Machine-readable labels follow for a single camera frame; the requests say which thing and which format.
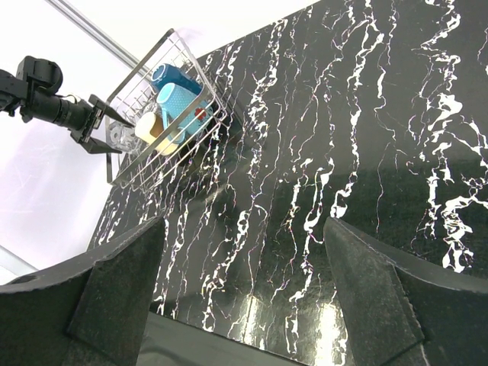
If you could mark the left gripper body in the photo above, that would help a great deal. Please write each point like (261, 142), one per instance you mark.
(93, 111)

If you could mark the brown paper cup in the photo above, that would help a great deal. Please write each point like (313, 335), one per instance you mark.
(151, 125)

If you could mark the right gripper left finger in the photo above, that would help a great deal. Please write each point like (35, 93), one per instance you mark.
(88, 310)

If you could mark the clear plastic cup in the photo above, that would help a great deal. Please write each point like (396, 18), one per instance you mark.
(123, 138)

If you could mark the dark blue ceramic mug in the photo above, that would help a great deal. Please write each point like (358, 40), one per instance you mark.
(167, 73)

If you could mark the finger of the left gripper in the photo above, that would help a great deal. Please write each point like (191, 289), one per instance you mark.
(94, 146)
(108, 111)

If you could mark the wire dish rack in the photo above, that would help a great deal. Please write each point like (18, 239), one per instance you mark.
(135, 96)

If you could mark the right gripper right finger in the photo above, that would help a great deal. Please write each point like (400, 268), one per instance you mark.
(402, 310)

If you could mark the light blue floral mug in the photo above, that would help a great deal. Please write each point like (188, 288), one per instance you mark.
(175, 99)

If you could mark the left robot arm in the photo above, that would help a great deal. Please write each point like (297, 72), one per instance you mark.
(33, 91)

